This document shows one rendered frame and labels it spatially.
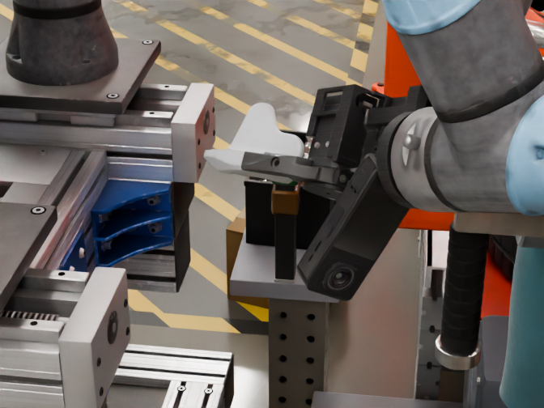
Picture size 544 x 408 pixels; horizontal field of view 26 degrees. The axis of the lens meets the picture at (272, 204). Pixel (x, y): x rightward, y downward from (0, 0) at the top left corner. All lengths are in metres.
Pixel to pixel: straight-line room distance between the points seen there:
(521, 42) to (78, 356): 0.59
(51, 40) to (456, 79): 0.91
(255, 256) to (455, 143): 1.14
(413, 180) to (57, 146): 0.88
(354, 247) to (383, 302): 1.71
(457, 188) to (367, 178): 0.10
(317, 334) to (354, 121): 1.23
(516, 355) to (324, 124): 0.64
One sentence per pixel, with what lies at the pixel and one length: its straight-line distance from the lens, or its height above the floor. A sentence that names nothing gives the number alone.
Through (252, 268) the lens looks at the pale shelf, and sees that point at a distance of 1.84.
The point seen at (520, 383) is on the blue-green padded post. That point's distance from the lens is 1.50.
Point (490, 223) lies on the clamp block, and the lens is 1.05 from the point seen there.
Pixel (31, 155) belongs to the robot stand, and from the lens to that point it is 1.60.
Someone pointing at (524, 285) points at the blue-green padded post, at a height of 0.67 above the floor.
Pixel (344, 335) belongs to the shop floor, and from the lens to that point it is 2.48.
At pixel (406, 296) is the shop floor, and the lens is 2.61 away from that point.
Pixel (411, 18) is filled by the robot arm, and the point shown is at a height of 1.18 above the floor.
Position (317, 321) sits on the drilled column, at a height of 0.25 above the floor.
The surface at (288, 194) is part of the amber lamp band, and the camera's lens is 1.72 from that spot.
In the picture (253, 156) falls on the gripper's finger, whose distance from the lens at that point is 0.93.
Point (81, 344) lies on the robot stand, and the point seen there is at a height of 0.77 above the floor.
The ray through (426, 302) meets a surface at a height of 0.33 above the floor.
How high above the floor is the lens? 1.43
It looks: 29 degrees down
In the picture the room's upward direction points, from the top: straight up
